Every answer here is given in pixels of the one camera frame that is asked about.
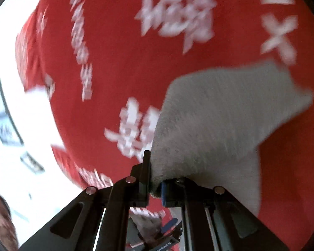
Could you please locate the person's head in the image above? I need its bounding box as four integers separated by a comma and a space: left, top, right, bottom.
0, 187, 18, 251

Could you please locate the red printed blanket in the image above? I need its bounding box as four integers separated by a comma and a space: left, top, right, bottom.
15, 0, 314, 251

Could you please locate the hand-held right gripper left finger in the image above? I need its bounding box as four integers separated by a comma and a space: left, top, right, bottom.
18, 150, 151, 251

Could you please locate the grey knit garment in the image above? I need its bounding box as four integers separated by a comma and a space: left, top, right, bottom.
132, 61, 314, 234

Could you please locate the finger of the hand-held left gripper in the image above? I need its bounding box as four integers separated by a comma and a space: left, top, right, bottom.
161, 218, 179, 232

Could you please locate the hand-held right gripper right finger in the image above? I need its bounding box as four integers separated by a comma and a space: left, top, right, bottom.
160, 177, 290, 251

